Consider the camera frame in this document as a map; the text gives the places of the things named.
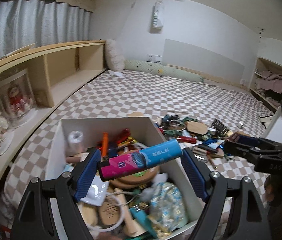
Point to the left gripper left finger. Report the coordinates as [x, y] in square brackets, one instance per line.
[34, 217]

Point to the brown pen gold tip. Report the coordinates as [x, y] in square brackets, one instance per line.
[210, 159]

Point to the blue floral drawstring bag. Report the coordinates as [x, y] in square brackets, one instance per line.
[167, 211]

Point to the white shoe box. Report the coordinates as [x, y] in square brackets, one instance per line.
[143, 130]

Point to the oval wooden block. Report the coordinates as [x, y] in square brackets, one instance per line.
[196, 128]

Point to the white box lid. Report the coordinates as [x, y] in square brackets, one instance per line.
[273, 125]

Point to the grey curtain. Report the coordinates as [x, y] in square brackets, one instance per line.
[42, 22]

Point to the green bolster pillow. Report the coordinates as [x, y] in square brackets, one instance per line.
[161, 70]

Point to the red lighter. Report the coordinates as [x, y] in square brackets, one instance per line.
[187, 139]

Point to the brown hair claw clip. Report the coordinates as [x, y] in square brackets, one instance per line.
[221, 129]

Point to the green dinosaur cork coaster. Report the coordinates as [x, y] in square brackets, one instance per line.
[135, 180]

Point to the wall socket panel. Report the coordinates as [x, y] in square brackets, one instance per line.
[154, 58]

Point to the silver harmonica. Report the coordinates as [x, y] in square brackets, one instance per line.
[200, 157]

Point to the wooden stick block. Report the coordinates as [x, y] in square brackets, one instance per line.
[131, 228]

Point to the orange marker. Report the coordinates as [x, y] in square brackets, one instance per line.
[104, 144]

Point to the pink blue lighter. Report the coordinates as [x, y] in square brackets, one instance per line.
[140, 160]

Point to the fluffy white pillow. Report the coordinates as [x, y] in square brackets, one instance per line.
[115, 59]

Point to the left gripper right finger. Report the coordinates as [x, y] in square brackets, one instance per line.
[247, 217]

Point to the white hanging bag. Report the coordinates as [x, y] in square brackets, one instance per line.
[158, 15]

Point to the red dress doll case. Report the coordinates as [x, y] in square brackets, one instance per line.
[18, 99]

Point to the checkered bed sheet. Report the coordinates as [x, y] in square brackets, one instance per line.
[110, 96]

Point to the pile of pink clothes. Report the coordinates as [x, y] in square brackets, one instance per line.
[269, 80]

